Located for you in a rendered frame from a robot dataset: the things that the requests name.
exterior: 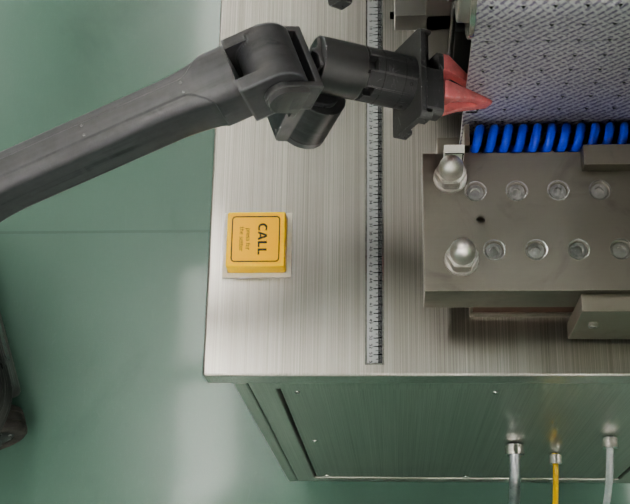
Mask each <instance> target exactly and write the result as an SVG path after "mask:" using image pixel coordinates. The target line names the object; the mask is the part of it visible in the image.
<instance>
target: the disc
mask: <svg viewBox="0 0 630 504"><path fill-rule="evenodd" d="M476 11H477V0H470V10H469V19H468V22H467V23H464V25H465V34H466V38H467V39H468V40H472V39H473V37H474V32H475V23H476Z"/></svg>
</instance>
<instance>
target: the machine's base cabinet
mask: <svg viewBox="0 0 630 504"><path fill-rule="evenodd" d="M234 385H235V387H236V388H237V390H238V392H239V394H240V395H241V397H242V399H243V401H244V402H245V404H246V406H247V408H248V410H249V411H250V413H251V415H252V417H253V418H254V420H255V422H256V424H257V425H258V427H259V429H260V431H261V433H262V434H263V436H264V438H265V440H266V441H267V443H268V445H269V447H270V448H271V450H272V452H273V454H274V455H275V457H276V459H277V461H278V463H279V464H280V466H281V468H282V470H283V471H284V473H285V475H286V477H287V478H288V480H289V481H297V480H298V481H405V482H509V456H507V455H505V445H507V444H509V443H520V444H523V445H524V448H525V454H524V455H523V456H520V457H521V482H553V465H550V464H549V455H550V454H552V453H558V454H561V455H562V461H563V464H561V465H559V482H562V483H605V479H606V449H604V448H602V439H603V438H604V437H606V436H614V437H617V438H618V442H619V447H618V448H617V449H614V474H613V483H630V383H234Z"/></svg>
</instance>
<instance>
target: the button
mask: <svg viewBox="0 0 630 504"><path fill-rule="evenodd" d="M286 251H287V216H286V213H285V212H230V213H228V219H227V242H226V264H225V266H226V268H227V270H228V272H229V273H272V272H285V271H286Z"/></svg>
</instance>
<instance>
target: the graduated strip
mask: <svg viewBox="0 0 630 504"><path fill-rule="evenodd" d="M366 46H370V47H374V48H378V49H383V0H366ZM365 365H384V178H383V106H378V105H373V104H368V103H366V137H365Z"/></svg>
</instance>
